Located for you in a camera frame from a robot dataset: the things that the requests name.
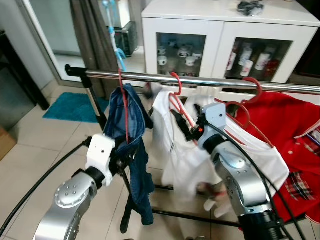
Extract red wire hanger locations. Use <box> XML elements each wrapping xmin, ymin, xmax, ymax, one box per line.
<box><xmin>225</xmin><ymin>76</ymin><xmax>264</xmax><ymax>132</ymax></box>
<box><xmin>167</xmin><ymin>72</ymin><xmax>200</xmax><ymax>132</ymax></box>
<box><xmin>116</xmin><ymin>67</ymin><xmax>132</xmax><ymax>145</ymax></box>

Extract white shirt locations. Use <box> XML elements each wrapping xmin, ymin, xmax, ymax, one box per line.
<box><xmin>149</xmin><ymin>89</ymin><xmax>291</xmax><ymax>218</ymax></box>

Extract dark blue denim garment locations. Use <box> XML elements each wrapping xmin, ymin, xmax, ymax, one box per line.
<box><xmin>102</xmin><ymin>84</ymin><xmax>157</xmax><ymax>226</ymax></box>

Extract chrome and black clothes rack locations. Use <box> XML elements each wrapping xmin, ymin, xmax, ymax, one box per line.
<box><xmin>65</xmin><ymin>64</ymin><xmax>320</xmax><ymax>235</ymax></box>

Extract teal floor mat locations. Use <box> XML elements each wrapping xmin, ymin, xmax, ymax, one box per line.
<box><xmin>42</xmin><ymin>92</ymin><xmax>110</xmax><ymax>124</ymax></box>

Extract white bottle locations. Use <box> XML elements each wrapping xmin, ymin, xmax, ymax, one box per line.
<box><xmin>226</xmin><ymin>50</ymin><xmax>237</xmax><ymax>71</ymax></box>
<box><xmin>255</xmin><ymin>51</ymin><xmax>273</xmax><ymax>71</ymax></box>

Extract red garment with plaid trim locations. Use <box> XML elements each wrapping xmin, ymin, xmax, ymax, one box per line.
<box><xmin>234</xmin><ymin>91</ymin><xmax>320</xmax><ymax>224</ymax></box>

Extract light blue clothes pole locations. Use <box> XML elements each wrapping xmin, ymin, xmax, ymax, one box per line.
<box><xmin>101</xmin><ymin>0</ymin><xmax>127</xmax><ymax>72</ymax></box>

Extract black appliance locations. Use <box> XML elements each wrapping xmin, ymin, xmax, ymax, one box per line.
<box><xmin>116</xmin><ymin>21</ymin><xmax>139</xmax><ymax>57</ymax></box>

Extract white glass-door sideboard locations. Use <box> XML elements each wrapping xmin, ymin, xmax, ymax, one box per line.
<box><xmin>141</xmin><ymin>0</ymin><xmax>320</xmax><ymax>103</ymax></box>

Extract brown cardboard box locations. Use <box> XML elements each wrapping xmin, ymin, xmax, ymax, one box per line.
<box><xmin>0</xmin><ymin>125</ymin><xmax>18</xmax><ymax>162</ymax></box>

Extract dark grey curtain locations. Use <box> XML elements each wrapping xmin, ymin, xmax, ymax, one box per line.
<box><xmin>69</xmin><ymin>0</ymin><xmax>123</xmax><ymax>99</ymax></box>

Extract small black bundle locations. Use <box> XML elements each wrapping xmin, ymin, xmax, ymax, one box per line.
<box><xmin>237</xmin><ymin>0</ymin><xmax>266</xmax><ymax>16</ymax></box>

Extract dark furniture piece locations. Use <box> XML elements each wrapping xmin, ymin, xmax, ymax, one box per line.
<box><xmin>0</xmin><ymin>30</ymin><xmax>51</xmax><ymax>132</ymax></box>

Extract white framed glass door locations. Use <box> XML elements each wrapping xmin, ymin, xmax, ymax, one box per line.
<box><xmin>20</xmin><ymin>0</ymin><xmax>83</xmax><ymax>83</ymax></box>

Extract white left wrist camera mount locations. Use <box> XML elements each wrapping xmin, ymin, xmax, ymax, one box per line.
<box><xmin>85</xmin><ymin>134</ymin><xmax>117</xmax><ymax>187</ymax></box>

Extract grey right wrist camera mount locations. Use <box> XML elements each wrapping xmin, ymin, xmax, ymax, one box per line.
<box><xmin>197</xmin><ymin>102</ymin><xmax>228</xmax><ymax>151</ymax></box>

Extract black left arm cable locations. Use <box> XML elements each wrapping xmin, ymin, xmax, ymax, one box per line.
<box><xmin>0</xmin><ymin>139</ymin><xmax>93</xmax><ymax>237</ymax></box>

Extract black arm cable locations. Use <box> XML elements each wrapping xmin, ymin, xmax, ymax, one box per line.
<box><xmin>0</xmin><ymin>139</ymin><xmax>93</xmax><ymax>237</ymax></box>
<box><xmin>202</xmin><ymin>121</ymin><xmax>307</xmax><ymax>240</ymax></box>

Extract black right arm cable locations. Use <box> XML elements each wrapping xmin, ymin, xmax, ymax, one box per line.
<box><xmin>202</xmin><ymin>121</ymin><xmax>307</xmax><ymax>240</ymax></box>

